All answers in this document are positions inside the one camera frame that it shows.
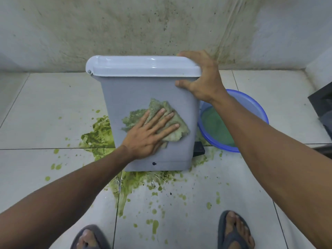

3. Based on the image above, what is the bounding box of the person's right forearm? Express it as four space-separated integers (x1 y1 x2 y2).
211 91 332 249

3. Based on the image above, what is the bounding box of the black framed glass door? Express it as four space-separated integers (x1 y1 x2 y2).
307 82 332 119

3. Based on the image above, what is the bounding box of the person's left forearm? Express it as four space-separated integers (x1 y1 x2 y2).
0 144 131 249

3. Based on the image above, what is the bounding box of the person's left sandalled foot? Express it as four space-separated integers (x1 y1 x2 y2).
70 224 112 249

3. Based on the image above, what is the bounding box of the person's right hand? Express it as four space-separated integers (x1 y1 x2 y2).
175 50 228 104

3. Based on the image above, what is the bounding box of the grey pedal bin white lid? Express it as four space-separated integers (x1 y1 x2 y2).
85 55 206 173

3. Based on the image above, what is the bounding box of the person's left hand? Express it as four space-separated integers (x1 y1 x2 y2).
121 108 181 160

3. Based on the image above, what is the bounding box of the blue plastic basin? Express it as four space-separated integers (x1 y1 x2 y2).
197 89 270 153

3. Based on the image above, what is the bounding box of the green stained cleaning cloth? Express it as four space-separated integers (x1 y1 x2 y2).
121 98 190 149

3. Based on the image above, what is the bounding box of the person's right sandalled foot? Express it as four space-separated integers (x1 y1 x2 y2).
217 210 256 249

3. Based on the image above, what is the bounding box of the person's sandalled foot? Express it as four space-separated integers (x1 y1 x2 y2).
217 210 256 249
70 224 112 249

